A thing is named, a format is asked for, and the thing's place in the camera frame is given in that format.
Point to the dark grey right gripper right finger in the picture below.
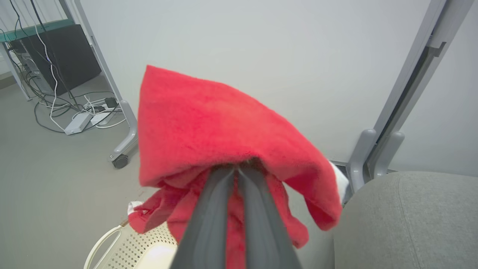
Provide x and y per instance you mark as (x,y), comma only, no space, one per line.
(261,224)

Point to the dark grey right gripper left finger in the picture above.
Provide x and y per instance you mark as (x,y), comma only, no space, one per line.
(211,216)

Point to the red jersey with lettering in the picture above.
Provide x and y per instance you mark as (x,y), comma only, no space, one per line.
(209,123)

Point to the grey fabric sofa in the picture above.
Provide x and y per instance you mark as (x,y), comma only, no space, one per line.
(410,224)

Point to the white perforated laundry basket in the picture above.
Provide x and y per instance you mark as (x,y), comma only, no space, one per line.
(138,246)

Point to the short white power strip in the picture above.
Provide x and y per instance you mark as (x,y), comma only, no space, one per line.
(101,117)

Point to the small black power adapter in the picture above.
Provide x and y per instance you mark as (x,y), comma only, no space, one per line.
(111,102)

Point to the long white power strip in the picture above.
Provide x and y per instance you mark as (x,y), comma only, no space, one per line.
(78,124)

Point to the wide white partition panel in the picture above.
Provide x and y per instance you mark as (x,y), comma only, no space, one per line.
(261,45)

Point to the black computer tower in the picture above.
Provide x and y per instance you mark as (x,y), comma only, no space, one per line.
(71,56)

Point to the desk with green top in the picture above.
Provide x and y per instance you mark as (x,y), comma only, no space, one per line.
(37,30)

